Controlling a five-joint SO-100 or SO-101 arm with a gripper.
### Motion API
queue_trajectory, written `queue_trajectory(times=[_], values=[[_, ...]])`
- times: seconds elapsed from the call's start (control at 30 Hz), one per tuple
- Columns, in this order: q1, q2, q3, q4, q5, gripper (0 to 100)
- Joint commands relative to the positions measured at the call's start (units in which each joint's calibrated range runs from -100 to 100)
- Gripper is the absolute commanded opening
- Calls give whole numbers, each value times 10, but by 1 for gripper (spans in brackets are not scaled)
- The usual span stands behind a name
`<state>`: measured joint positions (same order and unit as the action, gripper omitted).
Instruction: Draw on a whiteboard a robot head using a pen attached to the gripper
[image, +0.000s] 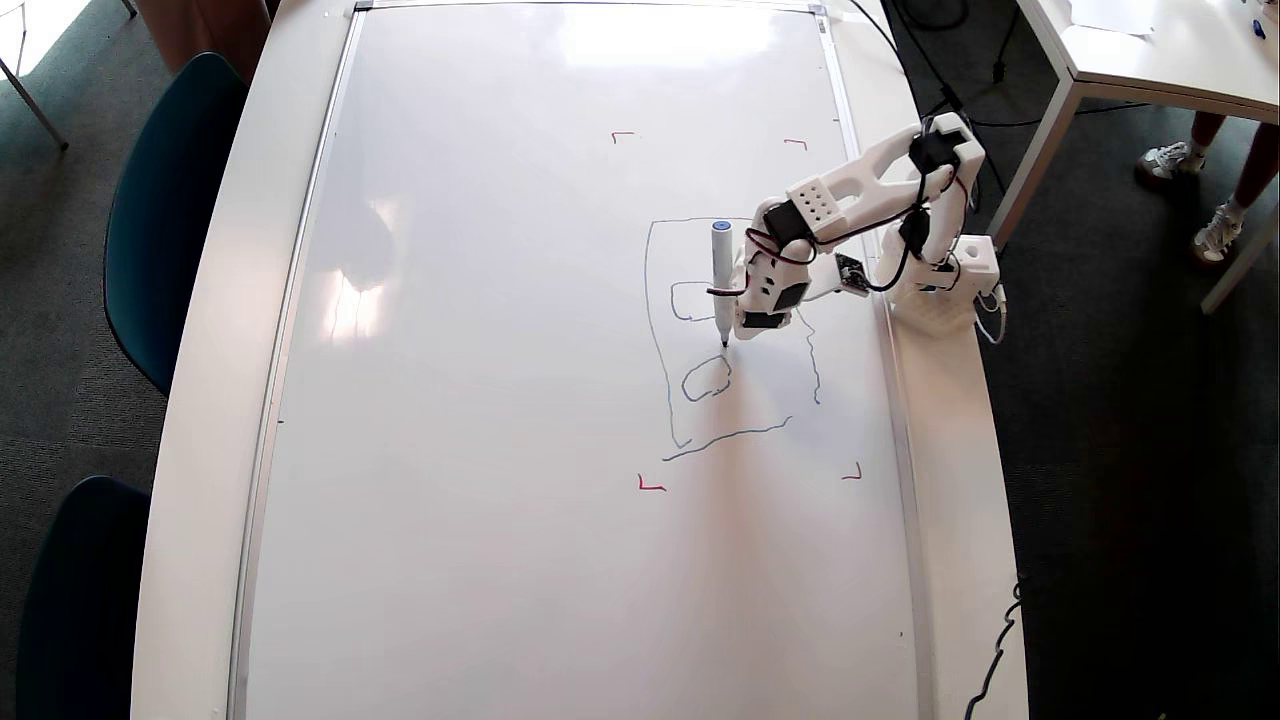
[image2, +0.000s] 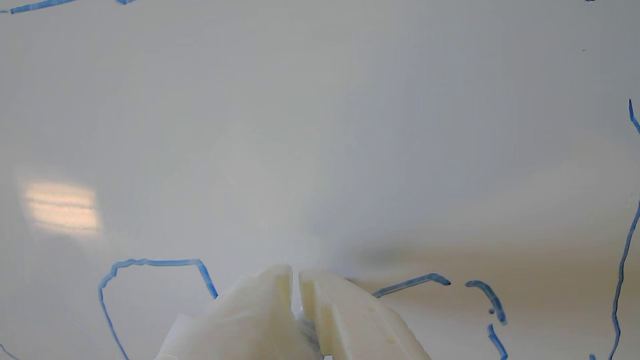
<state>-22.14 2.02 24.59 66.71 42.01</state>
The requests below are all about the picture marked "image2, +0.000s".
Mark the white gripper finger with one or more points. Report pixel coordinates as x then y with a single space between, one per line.
350 320
245 320

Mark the large white whiteboard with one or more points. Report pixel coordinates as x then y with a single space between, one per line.
320 125

